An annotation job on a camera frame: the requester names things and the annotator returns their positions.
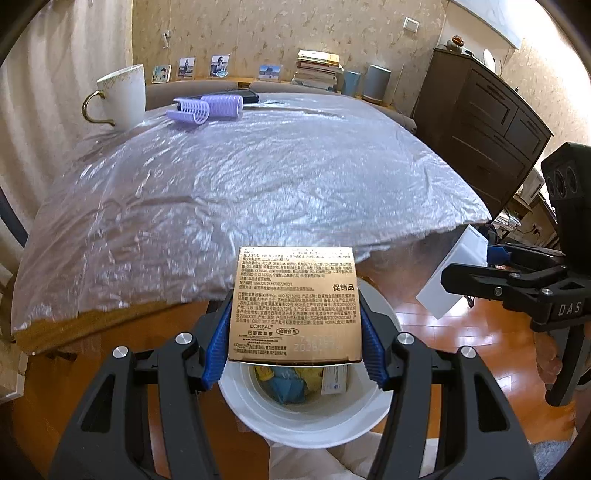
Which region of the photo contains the yellow paper bag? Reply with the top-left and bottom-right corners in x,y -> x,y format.
295,366 -> 325,398

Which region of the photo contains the black remote control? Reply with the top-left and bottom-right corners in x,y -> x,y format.
173,91 -> 259,105

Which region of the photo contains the white paper bag gold cord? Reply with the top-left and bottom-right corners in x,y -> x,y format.
268,436 -> 444,480

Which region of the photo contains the white blue carton box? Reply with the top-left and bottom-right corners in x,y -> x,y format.
321,364 -> 350,398

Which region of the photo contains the large grey cylinder speaker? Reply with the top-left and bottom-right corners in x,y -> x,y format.
362,65 -> 392,103

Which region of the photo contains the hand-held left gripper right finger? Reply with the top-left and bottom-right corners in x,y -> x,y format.
358,295 -> 539,480

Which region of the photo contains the blue paper bag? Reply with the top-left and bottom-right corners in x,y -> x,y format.
256,366 -> 306,406

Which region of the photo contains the grey floor mat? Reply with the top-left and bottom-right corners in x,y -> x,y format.
531,440 -> 585,480

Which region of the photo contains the person's right forearm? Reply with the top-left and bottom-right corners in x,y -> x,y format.
574,320 -> 591,435

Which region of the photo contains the person's right hand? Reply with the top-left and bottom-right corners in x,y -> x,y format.
536,325 -> 565,395

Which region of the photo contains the white mug gold handle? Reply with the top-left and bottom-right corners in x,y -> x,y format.
82,64 -> 147,132

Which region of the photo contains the stack of books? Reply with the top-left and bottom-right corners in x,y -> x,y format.
291,49 -> 345,90

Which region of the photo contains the gold cardboard box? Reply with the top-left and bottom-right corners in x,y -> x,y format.
228,246 -> 363,366

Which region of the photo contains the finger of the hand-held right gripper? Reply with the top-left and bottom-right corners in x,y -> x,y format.
441,262 -> 568,301
487,244 -> 566,273

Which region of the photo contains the dark wooden cabinet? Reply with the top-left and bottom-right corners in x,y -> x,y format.
412,46 -> 554,222

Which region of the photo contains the clear plastic table cover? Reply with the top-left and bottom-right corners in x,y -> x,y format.
10,92 -> 492,337

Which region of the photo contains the beige curtain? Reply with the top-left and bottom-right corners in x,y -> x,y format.
0,0 -> 134,195

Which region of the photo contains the white storage box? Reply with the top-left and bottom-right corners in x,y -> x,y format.
416,224 -> 490,319

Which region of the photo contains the white round waste bin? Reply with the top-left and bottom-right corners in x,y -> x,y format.
217,277 -> 402,448

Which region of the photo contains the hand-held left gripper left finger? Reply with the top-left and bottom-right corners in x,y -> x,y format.
48,288 -> 234,480

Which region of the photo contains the purple hair roller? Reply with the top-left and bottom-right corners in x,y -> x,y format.
203,92 -> 244,121
166,98 -> 212,128

